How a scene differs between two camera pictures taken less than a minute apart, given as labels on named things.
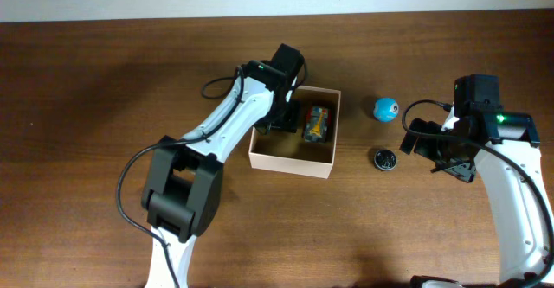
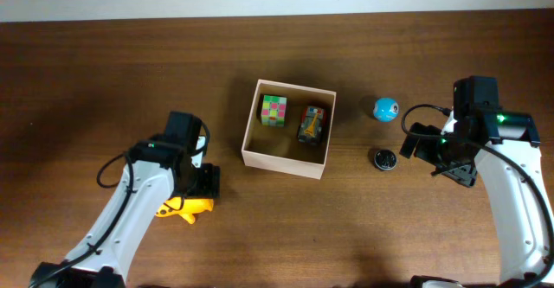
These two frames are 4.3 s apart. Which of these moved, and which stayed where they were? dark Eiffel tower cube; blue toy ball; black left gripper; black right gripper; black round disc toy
Moved: dark Eiffel tower cube; black left gripper
Stayed: black round disc toy; black right gripper; blue toy ball
